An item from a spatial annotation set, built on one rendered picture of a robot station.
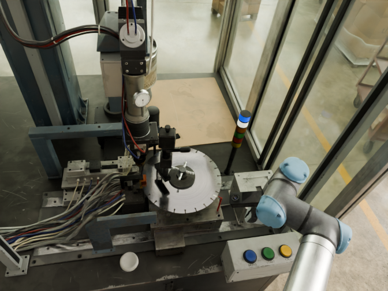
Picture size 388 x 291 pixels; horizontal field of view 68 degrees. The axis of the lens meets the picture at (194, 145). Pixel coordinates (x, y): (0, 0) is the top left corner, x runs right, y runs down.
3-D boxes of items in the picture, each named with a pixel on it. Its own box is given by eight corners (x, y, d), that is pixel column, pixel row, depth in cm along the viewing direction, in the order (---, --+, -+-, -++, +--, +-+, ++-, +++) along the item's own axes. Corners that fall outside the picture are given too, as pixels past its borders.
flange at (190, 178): (196, 187, 116) (197, 184, 114) (168, 189, 114) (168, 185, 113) (193, 165, 123) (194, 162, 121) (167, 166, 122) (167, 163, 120)
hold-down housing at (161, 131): (172, 160, 108) (176, 121, 93) (172, 170, 105) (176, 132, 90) (158, 159, 108) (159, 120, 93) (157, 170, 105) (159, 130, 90)
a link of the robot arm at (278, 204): (302, 227, 66) (314, 194, 73) (257, 202, 69) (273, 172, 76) (290, 242, 72) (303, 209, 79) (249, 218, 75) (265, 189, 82)
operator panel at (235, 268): (282, 246, 125) (294, 231, 113) (292, 272, 118) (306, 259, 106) (220, 256, 119) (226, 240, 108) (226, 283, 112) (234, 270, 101)
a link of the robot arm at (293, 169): (278, 169, 74) (289, 149, 79) (262, 190, 83) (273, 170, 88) (306, 186, 73) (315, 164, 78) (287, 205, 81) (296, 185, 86)
